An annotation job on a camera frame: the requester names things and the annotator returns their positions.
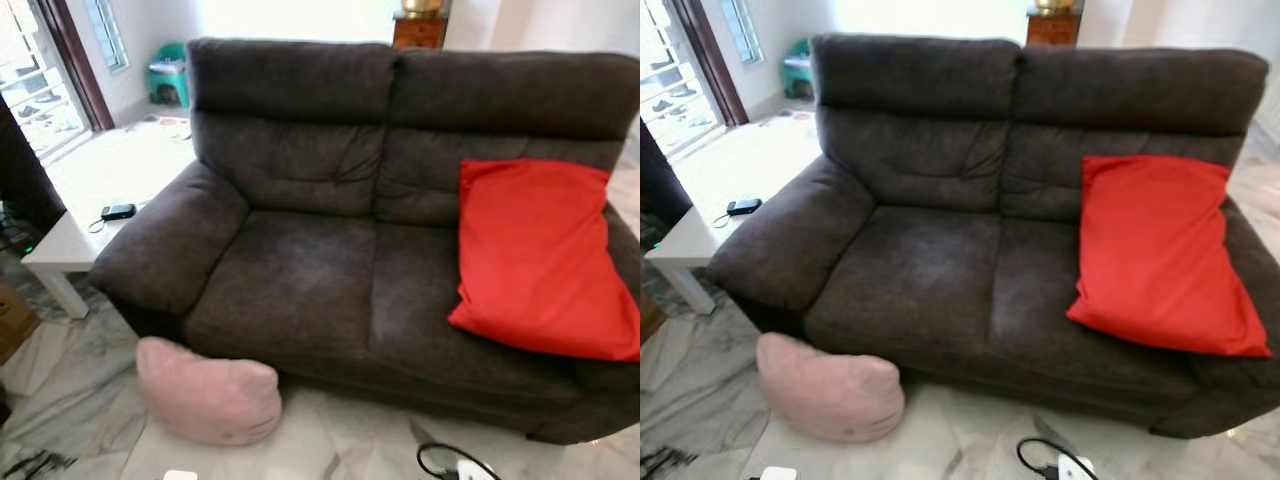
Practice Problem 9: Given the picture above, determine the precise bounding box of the teal plastic stool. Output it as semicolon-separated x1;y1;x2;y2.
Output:
782;38;816;99
147;42;191;108

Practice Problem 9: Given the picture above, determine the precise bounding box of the teal framed window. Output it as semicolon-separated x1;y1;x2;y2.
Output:
82;0;129;73
720;0;766;66

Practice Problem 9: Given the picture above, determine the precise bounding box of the red pillow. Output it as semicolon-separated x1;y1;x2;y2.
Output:
447;158;641;363
1066;155;1273;359

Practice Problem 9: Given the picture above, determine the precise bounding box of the black floor cable clutter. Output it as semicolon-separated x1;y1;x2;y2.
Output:
0;450;76;479

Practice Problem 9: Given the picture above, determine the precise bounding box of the white side table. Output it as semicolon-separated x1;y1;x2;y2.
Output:
22;115;201;319
645;110;826;316

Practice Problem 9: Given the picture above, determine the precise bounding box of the brown wooden cabinet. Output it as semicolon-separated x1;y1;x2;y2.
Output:
392;12;448;51
1026;10;1083;47

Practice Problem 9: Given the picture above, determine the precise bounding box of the brown door frame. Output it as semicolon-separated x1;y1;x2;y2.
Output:
30;0;116;131
668;0;749;126

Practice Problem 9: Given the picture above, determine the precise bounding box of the dark grey two-seat sofa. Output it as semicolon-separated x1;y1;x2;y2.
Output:
88;38;641;446
705;33;1280;441

